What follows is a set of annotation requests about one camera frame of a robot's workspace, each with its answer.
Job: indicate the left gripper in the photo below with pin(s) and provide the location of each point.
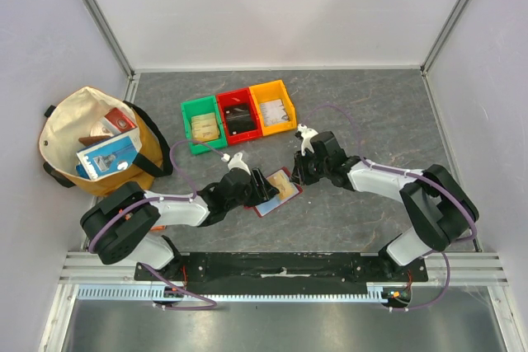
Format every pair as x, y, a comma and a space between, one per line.
264, 190

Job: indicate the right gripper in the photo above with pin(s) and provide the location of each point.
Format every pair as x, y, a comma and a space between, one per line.
307, 166

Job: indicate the red leather card holder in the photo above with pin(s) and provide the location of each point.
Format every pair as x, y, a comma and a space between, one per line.
266, 208

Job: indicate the gold credit card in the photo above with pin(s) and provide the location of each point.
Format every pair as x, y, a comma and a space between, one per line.
282, 182

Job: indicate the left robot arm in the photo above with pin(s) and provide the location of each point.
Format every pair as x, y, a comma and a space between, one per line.
119, 227

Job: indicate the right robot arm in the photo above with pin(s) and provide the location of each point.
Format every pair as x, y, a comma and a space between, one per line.
439, 210

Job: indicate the white card in yellow bin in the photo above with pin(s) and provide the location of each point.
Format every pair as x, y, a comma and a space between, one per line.
273, 112

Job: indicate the black card in red bin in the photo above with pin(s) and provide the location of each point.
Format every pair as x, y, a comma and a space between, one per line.
238, 119

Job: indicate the beige cards in green bin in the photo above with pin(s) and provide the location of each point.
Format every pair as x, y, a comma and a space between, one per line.
204, 128

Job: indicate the yellow plastic bin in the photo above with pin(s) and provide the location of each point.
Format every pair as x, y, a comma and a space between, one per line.
270, 91

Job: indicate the red plastic bin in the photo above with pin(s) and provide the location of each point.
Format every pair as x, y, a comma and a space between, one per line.
236, 97

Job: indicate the green plastic bin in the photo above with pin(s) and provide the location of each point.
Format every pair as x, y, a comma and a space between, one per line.
202, 106

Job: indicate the orange picture box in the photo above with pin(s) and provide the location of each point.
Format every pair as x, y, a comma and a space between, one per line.
158, 228

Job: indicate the red white box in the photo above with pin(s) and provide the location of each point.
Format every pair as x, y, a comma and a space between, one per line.
116, 122

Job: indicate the blue product box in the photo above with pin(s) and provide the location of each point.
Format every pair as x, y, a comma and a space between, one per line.
110, 156

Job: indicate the canvas tote bag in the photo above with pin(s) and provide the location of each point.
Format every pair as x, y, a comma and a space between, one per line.
74, 124

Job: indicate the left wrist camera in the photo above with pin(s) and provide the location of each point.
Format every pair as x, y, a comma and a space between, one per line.
235, 162

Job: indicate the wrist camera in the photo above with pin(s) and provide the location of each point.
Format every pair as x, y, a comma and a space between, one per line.
235, 162
305, 135

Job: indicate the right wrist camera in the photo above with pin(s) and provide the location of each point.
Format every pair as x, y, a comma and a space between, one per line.
305, 135

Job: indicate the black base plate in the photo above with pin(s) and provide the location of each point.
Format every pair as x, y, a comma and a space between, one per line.
201, 267

